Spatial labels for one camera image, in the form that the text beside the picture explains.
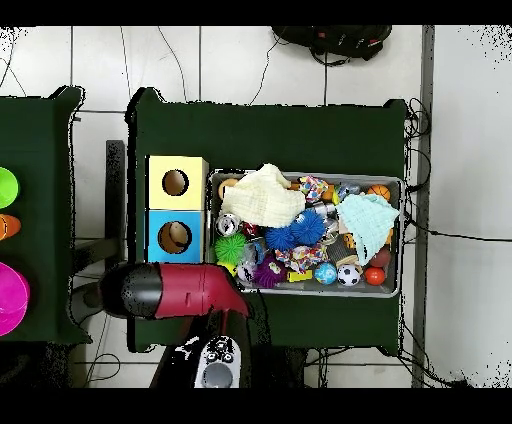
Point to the blue spiky toy with eyes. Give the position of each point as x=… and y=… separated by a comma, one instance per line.
x=307, y=227

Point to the colourful knotted cloth toy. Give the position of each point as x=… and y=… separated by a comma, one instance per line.
x=300, y=256

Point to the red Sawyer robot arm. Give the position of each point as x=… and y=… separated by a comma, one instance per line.
x=184, y=288

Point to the wooden box with three holes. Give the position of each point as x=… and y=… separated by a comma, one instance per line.
x=192, y=192

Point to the shallow mesh bin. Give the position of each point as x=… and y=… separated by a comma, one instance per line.
x=320, y=291

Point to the cream yellow cloth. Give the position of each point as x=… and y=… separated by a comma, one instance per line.
x=260, y=196

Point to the crushed silver can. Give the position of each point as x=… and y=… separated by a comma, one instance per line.
x=227, y=224

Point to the green spiky ball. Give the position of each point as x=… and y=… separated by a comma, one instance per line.
x=230, y=248

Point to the dark green tablecloth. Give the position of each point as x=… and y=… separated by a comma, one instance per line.
x=280, y=128
x=40, y=160

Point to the blue globe print ball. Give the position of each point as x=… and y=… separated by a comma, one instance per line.
x=325, y=273

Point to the small soccer ball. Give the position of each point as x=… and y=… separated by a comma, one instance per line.
x=348, y=275

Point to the mint green cloth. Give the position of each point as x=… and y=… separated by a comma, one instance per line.
x=370, y=224

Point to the small orange basketball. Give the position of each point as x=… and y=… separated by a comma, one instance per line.
x=379, y=191

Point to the red orange ball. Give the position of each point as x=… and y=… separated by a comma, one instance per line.
x=374, y=276

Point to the black stand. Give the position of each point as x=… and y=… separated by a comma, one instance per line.
x=115, y=192

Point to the black backpack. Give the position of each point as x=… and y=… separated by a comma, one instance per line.
x=340, y=40

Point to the green bowl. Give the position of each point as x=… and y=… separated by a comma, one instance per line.
x=8, y=188

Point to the magenta bowl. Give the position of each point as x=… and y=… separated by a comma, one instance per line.
x=12, y=300

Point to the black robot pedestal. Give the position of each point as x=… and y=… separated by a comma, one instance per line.
x=280, y=368

